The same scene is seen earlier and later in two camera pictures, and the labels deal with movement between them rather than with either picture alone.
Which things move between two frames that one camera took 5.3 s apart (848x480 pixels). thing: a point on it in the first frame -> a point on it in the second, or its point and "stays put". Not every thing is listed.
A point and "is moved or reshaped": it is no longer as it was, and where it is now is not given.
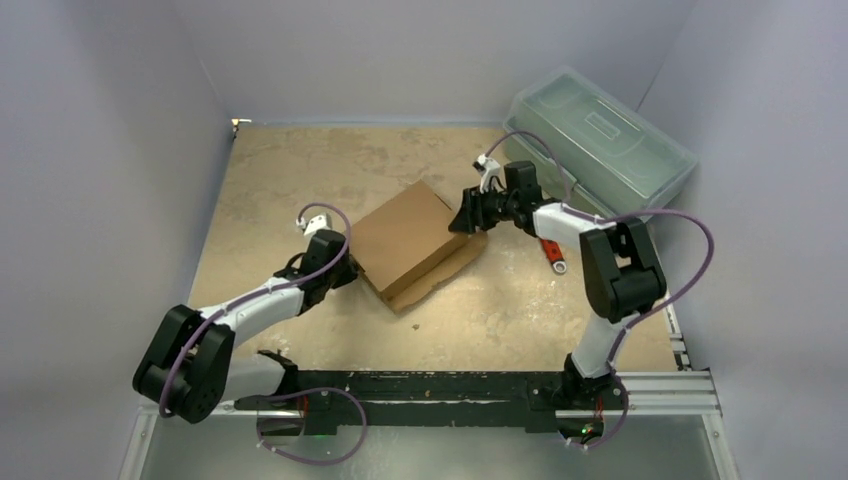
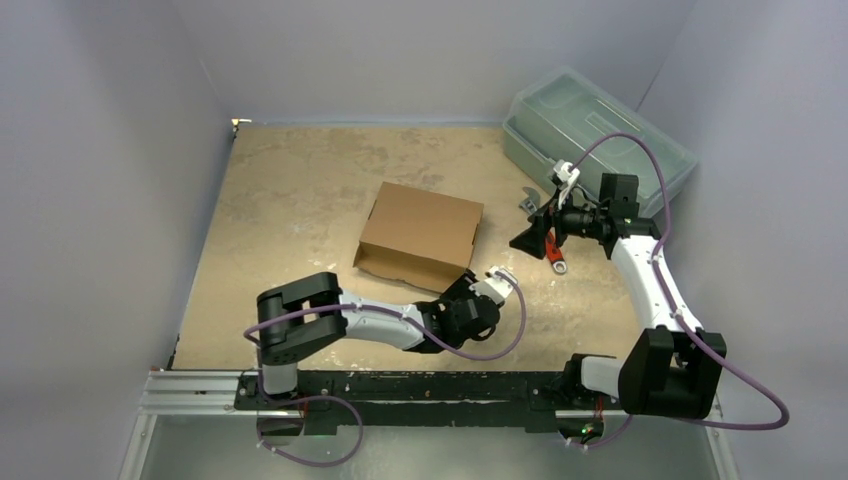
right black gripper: x=479 y=210 -> x=549 y=223
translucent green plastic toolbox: x=593 y=146 stays put
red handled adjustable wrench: x=554 y=255 stays put
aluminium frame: x=671 y=432 stays put
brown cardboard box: x=405 y=245 is moved or reshaped
